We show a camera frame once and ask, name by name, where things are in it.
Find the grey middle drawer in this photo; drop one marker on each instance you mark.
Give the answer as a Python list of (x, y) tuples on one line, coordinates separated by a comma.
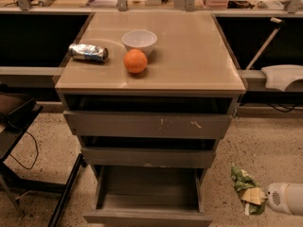
[(148, 157)]

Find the grey top drawer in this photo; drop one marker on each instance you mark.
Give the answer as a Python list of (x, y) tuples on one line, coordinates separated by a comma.
[(148, 125)]

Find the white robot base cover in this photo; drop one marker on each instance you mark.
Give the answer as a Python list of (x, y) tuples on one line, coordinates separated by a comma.
[(280, 77)]

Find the grey three-drawer cabinet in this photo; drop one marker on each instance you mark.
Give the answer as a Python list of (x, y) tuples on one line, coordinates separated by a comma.
[(189, 72)]

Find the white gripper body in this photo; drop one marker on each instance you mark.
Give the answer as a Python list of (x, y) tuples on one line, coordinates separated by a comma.
[(275, 198)]

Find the green jalapeno chip bag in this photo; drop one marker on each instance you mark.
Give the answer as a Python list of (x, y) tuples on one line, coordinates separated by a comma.
[(243, 180)]

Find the crushed silver soda can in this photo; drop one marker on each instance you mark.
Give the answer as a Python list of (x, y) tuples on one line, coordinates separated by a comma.
[(88, 52)]

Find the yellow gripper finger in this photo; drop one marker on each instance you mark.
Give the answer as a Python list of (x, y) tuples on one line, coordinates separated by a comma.
[(253, 195)]

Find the orange fruit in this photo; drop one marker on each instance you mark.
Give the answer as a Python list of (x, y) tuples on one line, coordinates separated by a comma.
[(135, 61)]

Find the grey open bottom drawer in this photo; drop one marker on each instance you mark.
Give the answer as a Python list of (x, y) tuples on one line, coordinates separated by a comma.
[(149, 196)]

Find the white bowl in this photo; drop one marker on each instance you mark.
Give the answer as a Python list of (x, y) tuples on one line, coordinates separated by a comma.
[(142, 40)]

